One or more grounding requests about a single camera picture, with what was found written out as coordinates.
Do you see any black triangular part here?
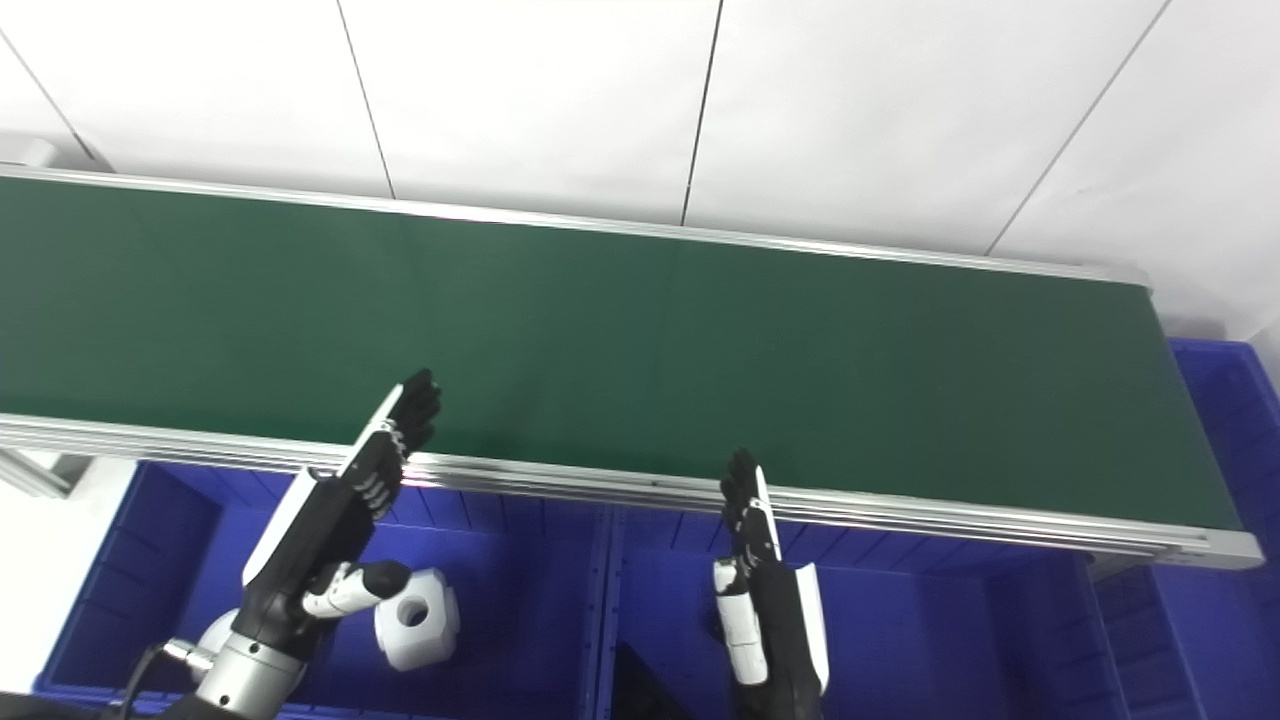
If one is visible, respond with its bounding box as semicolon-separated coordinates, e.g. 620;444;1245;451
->
612;643;691;720

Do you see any green conveyor belt aluminium frame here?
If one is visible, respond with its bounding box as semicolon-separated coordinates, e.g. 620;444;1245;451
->
0;165;1266;571

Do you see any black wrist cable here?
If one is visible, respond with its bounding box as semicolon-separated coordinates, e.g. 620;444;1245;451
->
118;645;169;716

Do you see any aluminium conveyor support leg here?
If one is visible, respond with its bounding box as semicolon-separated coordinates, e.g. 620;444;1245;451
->
0;450;96;498

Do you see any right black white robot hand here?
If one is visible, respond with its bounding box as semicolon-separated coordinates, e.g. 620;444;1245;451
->
712;449;829;720

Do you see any blue plastic bin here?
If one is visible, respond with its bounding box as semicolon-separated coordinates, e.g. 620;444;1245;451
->
1090;338;1280;720
598;505;1131;720
35;460;611;720

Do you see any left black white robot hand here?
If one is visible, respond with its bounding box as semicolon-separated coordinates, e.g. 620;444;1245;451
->
235;368;443;661

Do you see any white round holed plastic part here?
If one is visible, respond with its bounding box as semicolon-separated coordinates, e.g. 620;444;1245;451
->
374;568;461;672
195;610;241;661

